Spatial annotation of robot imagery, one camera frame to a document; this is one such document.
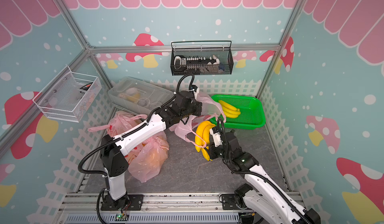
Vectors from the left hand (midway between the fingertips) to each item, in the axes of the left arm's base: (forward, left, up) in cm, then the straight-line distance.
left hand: (201, 106), depth 80 cm
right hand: (-18, -2, -10) cm, 21 cm away
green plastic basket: (+15, -38, -26) cm, 49 cm away
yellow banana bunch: (-14, 0, -8) cm, 16 cm away
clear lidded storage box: (+15, +41, -8) cm, 45 cm away
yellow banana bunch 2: (+12, -20, -18) cm, 30 cm away
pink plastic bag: (-25, +29, -16) cm, 42 cm away
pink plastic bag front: (-5, +46, -10) cm, 48 cm away
